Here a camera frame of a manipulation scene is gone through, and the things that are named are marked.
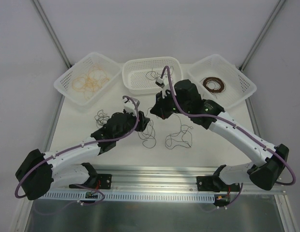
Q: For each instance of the white right basket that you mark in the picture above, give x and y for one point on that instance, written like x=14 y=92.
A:
x=218 y=80

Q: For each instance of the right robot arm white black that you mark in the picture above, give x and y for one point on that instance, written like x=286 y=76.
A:
x=266 y=160

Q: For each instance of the white middle perforated basket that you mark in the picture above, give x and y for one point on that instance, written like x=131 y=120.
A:
x=139 y=75

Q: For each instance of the right aluminium corner post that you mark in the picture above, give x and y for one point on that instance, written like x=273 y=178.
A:
x=263 y=32

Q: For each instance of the white slotted cable duct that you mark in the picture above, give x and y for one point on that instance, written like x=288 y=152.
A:
x=85 y=195

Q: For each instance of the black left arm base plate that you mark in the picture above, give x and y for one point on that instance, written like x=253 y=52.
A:
x=100 y=181

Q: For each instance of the aluminium corner post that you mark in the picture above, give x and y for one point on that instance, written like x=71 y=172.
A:
x=263 y=32
x=52 y=34

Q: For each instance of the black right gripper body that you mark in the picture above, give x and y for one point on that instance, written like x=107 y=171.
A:
x=159 y=108

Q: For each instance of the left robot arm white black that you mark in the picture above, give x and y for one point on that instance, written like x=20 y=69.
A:
x=96 y=144

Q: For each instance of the white left basket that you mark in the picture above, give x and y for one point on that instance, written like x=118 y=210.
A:
x=88 y=80

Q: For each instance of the left aluminium corner post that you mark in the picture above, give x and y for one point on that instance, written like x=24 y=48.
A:
x=52 y=34

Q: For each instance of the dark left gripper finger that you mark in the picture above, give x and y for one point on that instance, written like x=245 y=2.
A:
x=145 y=120
x=141 y=127

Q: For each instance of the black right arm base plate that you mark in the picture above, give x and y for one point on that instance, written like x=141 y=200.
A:
x=214 y=184

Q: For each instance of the aluminium frame rail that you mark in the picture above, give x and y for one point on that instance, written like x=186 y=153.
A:
x=152 y=178

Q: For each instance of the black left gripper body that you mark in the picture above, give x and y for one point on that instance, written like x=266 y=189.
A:
x=141 y=120

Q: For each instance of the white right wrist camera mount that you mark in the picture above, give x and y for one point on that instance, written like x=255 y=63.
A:
x=163 y=83

